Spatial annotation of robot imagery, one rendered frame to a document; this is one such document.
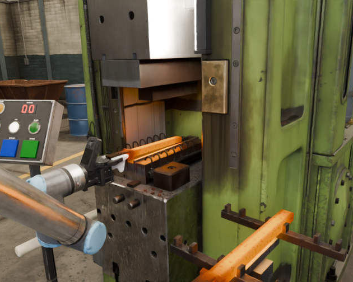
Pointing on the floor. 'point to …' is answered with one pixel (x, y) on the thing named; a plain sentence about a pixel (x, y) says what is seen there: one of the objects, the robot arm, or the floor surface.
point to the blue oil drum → (77, 109)
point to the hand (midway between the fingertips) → (123, 154)
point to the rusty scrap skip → (26, 89)
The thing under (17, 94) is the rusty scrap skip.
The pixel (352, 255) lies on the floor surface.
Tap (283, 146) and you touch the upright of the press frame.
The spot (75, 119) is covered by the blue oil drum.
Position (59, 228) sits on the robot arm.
